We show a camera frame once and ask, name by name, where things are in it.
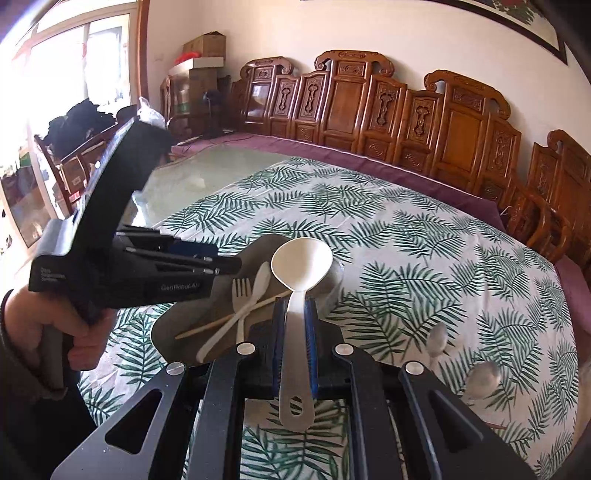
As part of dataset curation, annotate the carved wooden armchair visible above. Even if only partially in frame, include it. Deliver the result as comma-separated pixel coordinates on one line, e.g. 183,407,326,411
503,129,591,278

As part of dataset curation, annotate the brown cardboard box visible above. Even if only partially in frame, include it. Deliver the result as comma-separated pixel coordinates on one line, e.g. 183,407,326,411
182,31,227,58

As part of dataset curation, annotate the long purple seat cushion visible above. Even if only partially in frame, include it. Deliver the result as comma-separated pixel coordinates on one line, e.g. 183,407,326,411
172,134,505,228

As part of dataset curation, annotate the white plastic fork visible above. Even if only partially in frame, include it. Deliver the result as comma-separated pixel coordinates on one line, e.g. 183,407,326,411
232,278,254,345

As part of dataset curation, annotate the white flat box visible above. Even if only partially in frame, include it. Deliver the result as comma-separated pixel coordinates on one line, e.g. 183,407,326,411
168,56,225,77

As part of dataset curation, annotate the black cable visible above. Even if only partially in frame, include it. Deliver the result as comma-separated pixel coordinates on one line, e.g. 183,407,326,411
178,131,237,147

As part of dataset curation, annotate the clear plastic bag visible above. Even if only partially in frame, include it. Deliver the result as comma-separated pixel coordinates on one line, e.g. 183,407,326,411
137,97,167,131

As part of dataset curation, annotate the wooden door frame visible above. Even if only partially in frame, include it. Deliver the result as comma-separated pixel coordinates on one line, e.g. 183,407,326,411
136,0,151,108

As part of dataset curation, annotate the glass front cabinet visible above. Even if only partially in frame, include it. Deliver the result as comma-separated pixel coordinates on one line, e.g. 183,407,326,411
159,69,232,136

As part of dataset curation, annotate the rectangular metal tray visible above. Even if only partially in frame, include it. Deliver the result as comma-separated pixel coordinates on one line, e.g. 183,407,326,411
151,233,345,370

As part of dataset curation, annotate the white plastic spoon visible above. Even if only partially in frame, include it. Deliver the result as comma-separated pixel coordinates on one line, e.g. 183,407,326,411
196,262,272,364

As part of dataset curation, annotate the white ladle spoon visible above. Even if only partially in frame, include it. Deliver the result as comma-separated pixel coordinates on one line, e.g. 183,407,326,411
270,239,334,432

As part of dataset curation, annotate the framed peony painting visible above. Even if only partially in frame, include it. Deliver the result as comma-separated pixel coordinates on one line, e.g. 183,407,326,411
434,0,568,65

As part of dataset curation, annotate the pile of dark clothes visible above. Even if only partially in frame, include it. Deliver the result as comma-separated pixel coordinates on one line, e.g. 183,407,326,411
44,98,117,149

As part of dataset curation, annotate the carved wooden sofa bench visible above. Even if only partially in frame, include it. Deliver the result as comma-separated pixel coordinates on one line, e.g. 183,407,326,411
228,50,573,265

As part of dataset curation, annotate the wooden dining chair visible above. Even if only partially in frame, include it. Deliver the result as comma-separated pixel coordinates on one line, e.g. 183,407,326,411
34,104,139,219

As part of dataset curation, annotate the person's left hand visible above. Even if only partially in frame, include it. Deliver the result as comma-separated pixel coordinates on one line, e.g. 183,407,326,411
0,288,117,371

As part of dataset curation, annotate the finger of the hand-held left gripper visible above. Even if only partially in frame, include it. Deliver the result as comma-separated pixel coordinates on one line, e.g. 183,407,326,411
117,226,219,260
124,251,244,280

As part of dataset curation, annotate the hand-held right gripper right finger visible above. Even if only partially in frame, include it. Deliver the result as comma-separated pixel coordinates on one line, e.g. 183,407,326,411
305,298,539,480

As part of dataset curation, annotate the small purple seat cushion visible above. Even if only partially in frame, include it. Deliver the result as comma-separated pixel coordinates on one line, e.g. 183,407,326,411
554,257,591,306

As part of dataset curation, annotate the leaf print tablecloth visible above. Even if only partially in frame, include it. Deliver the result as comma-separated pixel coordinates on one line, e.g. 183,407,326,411
78,157,580,480

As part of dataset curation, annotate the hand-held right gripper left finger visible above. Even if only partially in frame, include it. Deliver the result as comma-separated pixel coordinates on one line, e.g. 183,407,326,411
51,298,284,480

